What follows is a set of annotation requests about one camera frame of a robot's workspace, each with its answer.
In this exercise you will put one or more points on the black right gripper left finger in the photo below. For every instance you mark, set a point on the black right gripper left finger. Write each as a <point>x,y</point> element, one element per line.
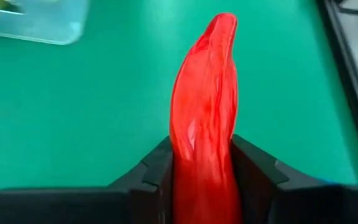
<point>120,202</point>

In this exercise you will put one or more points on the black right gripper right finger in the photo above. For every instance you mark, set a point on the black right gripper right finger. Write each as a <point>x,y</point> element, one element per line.
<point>291,202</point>

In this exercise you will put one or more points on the red chili pepper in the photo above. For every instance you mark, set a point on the red chili pepper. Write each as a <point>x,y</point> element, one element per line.
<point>205,109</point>

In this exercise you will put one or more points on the clear plastic bin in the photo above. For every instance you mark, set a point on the clear plastic bin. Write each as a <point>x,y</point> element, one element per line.
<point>42,21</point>

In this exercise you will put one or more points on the black table frame rail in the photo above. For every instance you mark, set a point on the black table frame rail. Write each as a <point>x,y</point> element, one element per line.
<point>353,93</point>

